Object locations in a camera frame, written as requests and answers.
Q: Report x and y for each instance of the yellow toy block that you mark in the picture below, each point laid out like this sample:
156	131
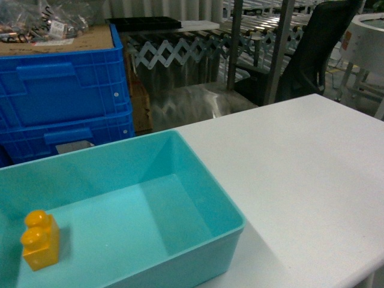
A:
41	240

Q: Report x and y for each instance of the teal plastic tray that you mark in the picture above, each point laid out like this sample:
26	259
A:
141	212

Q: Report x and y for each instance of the white flat board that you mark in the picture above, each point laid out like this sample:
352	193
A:
197	25

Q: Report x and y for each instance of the black office chair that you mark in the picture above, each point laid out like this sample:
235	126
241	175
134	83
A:
305	72

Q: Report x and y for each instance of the black divided tray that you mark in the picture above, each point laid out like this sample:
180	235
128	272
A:
131	24

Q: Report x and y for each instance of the expandable roller conveyor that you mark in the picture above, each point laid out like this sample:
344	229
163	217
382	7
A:
256	39

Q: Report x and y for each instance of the brown cardboard sheet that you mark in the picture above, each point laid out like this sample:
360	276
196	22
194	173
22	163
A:
60	40

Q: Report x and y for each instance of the lower right blue crate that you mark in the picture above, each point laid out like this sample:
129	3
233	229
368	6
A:
37	134

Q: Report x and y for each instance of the blue crate with cardboard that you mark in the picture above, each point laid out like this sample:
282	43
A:
81	78

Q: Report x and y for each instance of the white round conveyor machine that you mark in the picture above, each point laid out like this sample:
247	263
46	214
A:
362	49

